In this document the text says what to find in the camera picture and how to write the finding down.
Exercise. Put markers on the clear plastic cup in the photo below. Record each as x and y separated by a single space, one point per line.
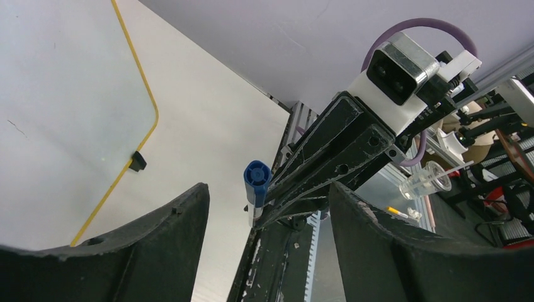
432 178

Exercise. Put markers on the blue capped whiteboard marker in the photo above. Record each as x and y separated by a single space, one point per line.
257 177

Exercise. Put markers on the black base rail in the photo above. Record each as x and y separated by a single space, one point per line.
278 262

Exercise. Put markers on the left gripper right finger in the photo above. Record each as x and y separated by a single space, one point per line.
384 258

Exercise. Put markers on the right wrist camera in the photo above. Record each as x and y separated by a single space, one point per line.
403 79

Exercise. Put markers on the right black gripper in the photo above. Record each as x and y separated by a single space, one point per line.
346 144

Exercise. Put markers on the yellow framed whiteboard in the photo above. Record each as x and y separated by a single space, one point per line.
75 107

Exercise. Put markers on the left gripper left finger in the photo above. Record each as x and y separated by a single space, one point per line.
153 258

